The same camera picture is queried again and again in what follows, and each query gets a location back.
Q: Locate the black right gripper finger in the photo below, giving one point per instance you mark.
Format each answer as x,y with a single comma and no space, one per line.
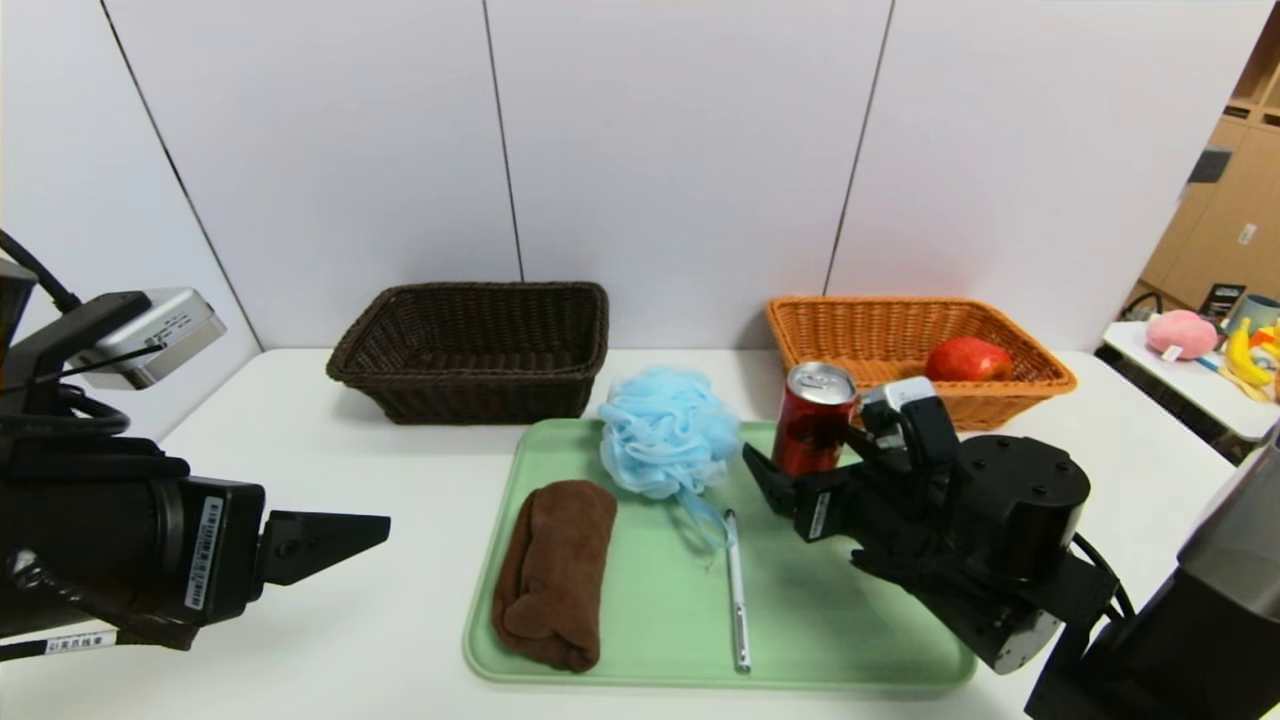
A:
772,485
862,442

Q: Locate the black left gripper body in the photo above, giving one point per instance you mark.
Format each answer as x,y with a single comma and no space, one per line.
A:
213,551

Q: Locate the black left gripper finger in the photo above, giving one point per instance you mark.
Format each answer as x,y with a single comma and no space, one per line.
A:
310,545

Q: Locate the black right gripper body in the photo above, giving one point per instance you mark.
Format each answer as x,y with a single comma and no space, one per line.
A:
817,509

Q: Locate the red soda can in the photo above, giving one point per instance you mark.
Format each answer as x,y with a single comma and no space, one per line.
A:
812,420

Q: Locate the light blue bath loofah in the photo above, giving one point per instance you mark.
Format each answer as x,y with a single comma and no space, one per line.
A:
665,430

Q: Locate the white and silver pen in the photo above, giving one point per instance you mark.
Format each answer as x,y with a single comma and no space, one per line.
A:
736,600

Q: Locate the red apple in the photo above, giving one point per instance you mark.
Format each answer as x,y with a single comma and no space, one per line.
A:
968,360

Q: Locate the brown towel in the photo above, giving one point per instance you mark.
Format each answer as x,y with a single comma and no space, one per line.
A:
555,570

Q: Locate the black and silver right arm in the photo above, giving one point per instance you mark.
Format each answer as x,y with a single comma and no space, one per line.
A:
1020,500

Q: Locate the orange wicker basket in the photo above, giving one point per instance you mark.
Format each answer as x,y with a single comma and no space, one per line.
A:
1000,405

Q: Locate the dark brown wicker basket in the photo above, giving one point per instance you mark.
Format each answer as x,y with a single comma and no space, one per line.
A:
470,400

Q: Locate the light green plastic tray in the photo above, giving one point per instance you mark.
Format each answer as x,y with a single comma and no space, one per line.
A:
660,600

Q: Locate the white side table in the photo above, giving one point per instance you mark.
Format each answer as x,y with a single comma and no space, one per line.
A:
1190,388

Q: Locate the pink plush toy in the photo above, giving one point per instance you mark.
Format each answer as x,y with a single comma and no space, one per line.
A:
1180,335

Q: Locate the small black sign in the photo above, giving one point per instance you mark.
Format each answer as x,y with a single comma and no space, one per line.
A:
1220,300

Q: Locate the yellow toy banana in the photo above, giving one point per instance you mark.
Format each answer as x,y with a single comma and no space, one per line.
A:
1242,362

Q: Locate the light wooden cabinet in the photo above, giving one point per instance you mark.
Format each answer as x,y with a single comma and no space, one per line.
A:
1220,250

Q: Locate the grey blue cup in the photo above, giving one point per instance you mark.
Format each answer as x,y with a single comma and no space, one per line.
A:
1258,312

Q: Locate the small dark grey panel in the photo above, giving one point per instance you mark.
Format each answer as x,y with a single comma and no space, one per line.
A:
1210,165

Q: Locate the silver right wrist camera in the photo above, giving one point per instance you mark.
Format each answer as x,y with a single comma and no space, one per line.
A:
900,395

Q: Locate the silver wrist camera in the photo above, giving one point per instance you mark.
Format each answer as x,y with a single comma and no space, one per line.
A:
160,335
900,395

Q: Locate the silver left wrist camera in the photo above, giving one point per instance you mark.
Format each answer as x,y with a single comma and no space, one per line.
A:
160,335

